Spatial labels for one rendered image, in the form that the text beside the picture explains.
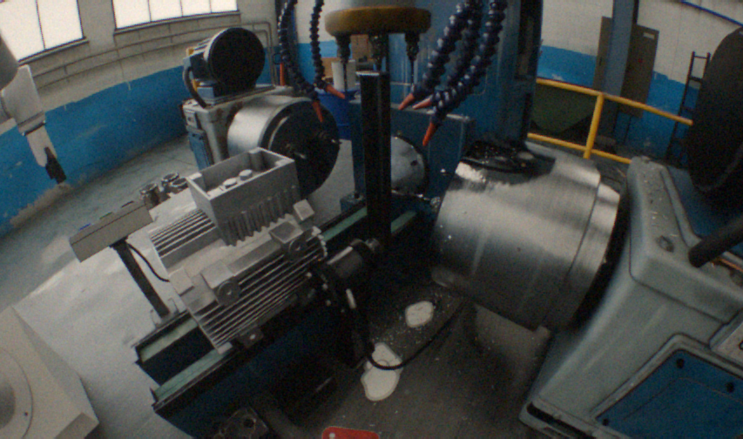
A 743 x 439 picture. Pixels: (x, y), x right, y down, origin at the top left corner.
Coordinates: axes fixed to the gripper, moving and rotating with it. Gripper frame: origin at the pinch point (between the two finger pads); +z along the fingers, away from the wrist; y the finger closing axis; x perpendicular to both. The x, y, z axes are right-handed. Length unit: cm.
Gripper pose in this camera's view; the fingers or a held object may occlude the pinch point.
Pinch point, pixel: (57, 176)
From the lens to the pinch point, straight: 102.9
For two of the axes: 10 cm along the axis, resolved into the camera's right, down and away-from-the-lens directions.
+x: 3.5, -6.0, 7.2
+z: -0.1, 7.7, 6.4
